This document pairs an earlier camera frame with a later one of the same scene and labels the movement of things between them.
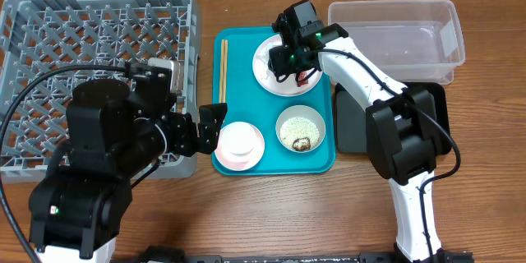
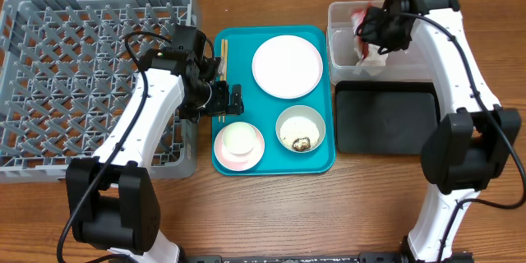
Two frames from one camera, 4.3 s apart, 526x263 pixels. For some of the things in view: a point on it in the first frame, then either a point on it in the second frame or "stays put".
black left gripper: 207,132 → 220,104
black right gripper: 274,62 → 366,35
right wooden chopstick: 224,53 stays put
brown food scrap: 302,144 stays put
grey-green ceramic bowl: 300,128 stays put
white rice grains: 299,127 stays put
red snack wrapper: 302,81 → 357,17
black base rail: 142,254 stays put
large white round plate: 287,86 stays put
